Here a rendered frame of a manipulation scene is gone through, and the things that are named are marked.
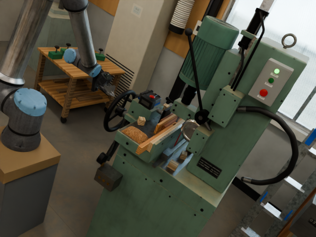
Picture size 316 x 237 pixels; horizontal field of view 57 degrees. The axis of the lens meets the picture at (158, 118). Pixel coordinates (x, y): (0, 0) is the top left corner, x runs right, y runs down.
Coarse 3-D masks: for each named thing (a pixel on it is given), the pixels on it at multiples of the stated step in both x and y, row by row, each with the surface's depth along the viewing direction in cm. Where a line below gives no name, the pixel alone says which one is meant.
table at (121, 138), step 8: (168, 104) 185; (128, 120) 162; (136, 120) 154; (152, 120) 160; (144, 128) 150; (152, 128) 153; (120, 136) 140; (128, 136) 139; (176, 136) 157; (128, 144) 139; (136, 144) 137; (168, 144) 151; (144, 152) 136; (160, 152) 146; (144, 160) 137
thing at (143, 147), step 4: (180, 120) 163; (172, 124) 156; (168, 128) 151; (160, 132) 145; (152, 136) 139; (156, 136) 140; (148, 140) 135; (140, 144) 130; (144, 144) 131; (148, 144) 133; (140, 148) 128; (144, 148) 131; (136, 152) 130; (140, 152) 129
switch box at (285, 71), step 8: (272, 64) 111; (280, 64) 110; (264, 72) 113; (272, 72) 112; (280, 72) 110; (288, 72) 109; (256, 80) 115; (264, 80) 114; (280, 80) 111; (256, 88) 116; (264, 88) 115; (272, 88) 113; (280, 88) 112; (256, 96) 117; (264, 96) 115; (272, 96) 114
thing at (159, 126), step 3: (174, 114) 163; (171, 117) 159; (174, 117) 163; (165, 120) 153; (168, 120) 156; (159, 123) 149; (162, 123) 150; (156, 126) 148; (159, 126) 148; (156, 129) 148; (159, 129) 151; (156, 132) 149
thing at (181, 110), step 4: (176, 100) 152; (180, 100) 153; (176, 104) 151; (180, 104) 150; (184, 104) 151; (172, 108) 153; (176, 108) 152; (180, 108) 151; (184, 108) 149; (188, 108) 149; (192, 108) 150; (196, 108) 152; (172, 112) 154; (176, 112) 152; (180, 112) 151; (184, 112) 150; (188, 112) 149; (192, 112) 148; (180, 116) 152; (184, 116) 151; (192, 116) 148
